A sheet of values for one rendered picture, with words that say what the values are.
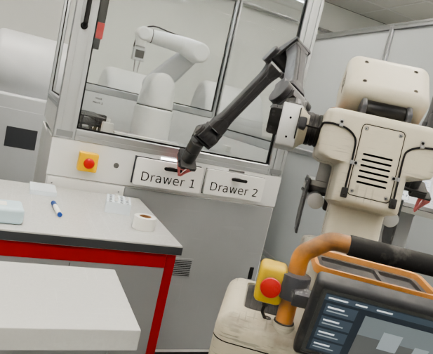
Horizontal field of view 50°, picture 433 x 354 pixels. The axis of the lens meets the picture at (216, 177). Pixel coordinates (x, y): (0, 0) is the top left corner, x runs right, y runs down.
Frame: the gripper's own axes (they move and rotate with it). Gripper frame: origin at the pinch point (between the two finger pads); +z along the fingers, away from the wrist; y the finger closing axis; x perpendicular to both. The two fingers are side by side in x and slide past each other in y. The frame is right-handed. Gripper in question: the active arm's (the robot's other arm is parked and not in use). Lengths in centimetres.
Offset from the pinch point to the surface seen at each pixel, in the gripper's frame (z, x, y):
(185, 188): 6.5, -4.9, -2.1
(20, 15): 147, 86, 300
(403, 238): -10, -102, -23
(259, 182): 1.9, -39.6, 5.5
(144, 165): 1.3, 14.3, 1.6
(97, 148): 1.6, 33.2, 5.9
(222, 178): 2.7, -21.1, 4.3
